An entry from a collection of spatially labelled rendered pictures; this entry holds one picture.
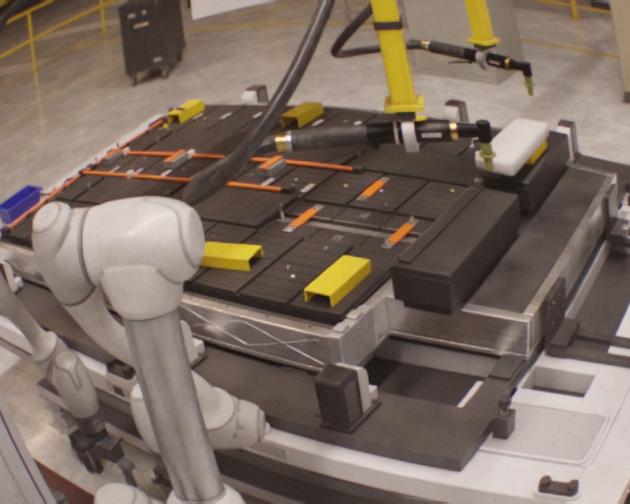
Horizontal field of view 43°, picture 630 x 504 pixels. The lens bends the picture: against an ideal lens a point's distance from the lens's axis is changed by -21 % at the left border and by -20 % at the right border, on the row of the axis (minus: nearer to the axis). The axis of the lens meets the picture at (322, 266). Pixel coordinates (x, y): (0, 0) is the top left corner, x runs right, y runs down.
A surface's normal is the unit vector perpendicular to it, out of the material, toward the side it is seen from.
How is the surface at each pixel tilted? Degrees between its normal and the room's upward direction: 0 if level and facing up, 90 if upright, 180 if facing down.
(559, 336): 0
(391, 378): 0
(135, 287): 86
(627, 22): 90
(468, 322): 90
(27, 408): 0
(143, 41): 90
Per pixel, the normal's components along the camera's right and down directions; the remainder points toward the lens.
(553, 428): -0.15, -0.87
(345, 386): 0.82, 0.15
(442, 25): -0.55, 0.47
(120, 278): -0.14, 0.43
